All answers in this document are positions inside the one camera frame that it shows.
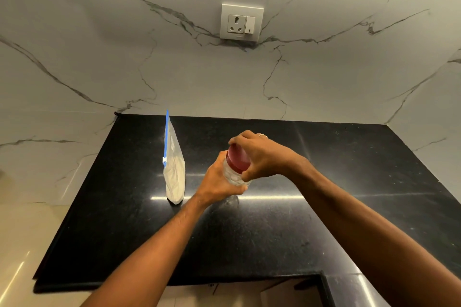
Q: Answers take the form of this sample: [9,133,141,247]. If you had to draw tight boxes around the clear plastic jar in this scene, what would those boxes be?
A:
[223,158,253,187]

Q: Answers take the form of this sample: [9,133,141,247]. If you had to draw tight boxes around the white zip pouch blue seal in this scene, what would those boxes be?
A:
[162,110,186,205]

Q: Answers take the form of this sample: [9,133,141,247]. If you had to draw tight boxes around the person's right hand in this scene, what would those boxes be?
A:
[228,130,311,182]

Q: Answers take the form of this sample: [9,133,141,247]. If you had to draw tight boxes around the white wall socket switch plate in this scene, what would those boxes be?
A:
[220,3,265,43]

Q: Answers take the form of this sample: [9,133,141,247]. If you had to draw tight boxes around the person's right forearm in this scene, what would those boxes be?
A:
[288,159,461,307]

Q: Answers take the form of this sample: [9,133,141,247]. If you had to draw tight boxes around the person's left hand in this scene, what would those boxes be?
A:
[195,151,248,206]

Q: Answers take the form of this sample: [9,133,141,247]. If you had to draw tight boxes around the red jar lid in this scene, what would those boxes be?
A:
[226,144,251,174]

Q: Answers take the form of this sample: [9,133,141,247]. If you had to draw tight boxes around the person's left forearm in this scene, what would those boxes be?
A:
[80,194,212,307]

